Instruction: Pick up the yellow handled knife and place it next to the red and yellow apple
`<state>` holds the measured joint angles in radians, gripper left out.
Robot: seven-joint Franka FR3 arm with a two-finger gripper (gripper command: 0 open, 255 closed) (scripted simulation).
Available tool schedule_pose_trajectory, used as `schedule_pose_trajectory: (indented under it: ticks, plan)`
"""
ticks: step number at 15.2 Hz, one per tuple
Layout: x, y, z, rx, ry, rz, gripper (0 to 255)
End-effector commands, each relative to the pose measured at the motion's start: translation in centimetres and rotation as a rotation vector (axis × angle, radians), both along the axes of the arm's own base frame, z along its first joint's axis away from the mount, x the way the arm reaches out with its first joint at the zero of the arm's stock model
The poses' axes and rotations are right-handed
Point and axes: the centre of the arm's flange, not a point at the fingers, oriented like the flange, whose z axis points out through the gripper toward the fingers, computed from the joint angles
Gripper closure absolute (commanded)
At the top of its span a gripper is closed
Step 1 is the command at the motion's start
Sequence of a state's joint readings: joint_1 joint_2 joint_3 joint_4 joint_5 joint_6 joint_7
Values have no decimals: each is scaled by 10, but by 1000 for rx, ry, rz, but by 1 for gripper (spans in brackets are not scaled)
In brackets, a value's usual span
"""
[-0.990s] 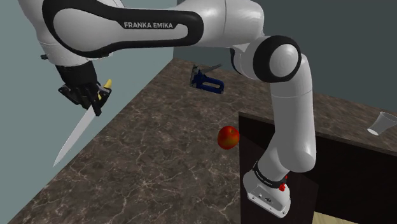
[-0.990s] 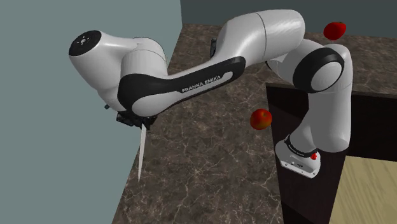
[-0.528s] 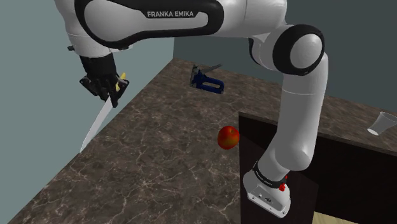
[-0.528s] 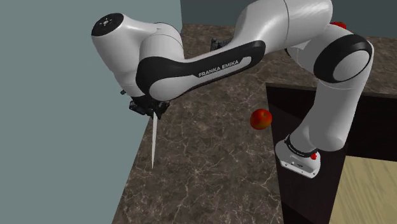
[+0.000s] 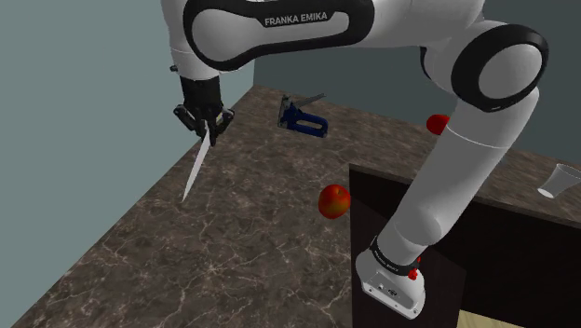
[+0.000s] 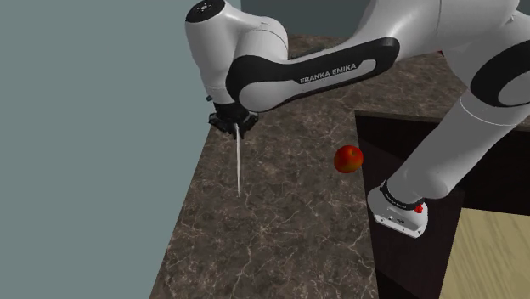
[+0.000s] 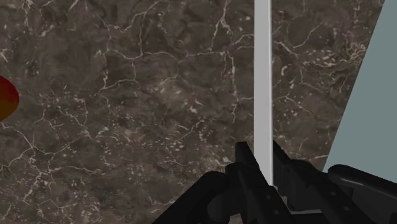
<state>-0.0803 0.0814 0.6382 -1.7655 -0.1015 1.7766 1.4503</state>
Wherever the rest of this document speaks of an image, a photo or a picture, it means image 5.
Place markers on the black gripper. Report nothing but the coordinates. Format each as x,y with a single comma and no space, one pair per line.
200,95

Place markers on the silver knife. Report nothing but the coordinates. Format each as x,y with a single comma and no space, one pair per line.
196,169

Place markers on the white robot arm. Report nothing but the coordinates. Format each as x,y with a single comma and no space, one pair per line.
458,172

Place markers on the blue staple gun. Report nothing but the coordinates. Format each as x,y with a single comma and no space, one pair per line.
303,119

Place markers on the red apple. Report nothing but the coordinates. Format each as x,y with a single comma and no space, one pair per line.
334,201

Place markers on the small red fruit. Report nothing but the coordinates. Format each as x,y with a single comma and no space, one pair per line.
436,123

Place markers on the white plastic cup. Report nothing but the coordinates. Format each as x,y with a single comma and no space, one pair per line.
559,181

